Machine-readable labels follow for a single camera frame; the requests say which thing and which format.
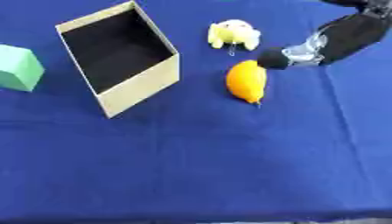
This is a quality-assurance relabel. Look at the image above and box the green block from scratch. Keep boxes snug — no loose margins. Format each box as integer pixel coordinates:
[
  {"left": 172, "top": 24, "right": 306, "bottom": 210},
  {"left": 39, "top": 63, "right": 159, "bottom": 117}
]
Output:
[{"left": 0, "top": 44, "right": 46, "bottom": 93}]

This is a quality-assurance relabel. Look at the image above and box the orange toy mango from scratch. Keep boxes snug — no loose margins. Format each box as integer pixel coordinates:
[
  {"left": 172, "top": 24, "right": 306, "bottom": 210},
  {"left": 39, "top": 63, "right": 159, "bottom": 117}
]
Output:
[{"left": 225, "top": 59, "right": 270, "bottom": 107}]

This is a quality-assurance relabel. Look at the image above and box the yellow white soft toy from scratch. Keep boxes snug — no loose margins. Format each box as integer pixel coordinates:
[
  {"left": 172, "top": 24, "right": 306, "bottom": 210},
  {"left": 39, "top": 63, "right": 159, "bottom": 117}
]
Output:
[{"left": 205, "top": 18, "right": 263, "bottom": 57}]

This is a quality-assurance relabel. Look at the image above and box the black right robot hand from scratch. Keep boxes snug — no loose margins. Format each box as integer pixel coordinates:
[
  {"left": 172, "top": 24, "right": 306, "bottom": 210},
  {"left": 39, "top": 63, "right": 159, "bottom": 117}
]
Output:
[{"left": 255, "top": 0, "right": 392, "bottom": 71}]

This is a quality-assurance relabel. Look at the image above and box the tan cardboard box black inside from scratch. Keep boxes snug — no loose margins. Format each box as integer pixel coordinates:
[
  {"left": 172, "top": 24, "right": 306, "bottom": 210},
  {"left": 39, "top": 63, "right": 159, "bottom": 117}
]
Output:
[{"left": 53, "top": 0, "right": 183, "bottom": 119}]

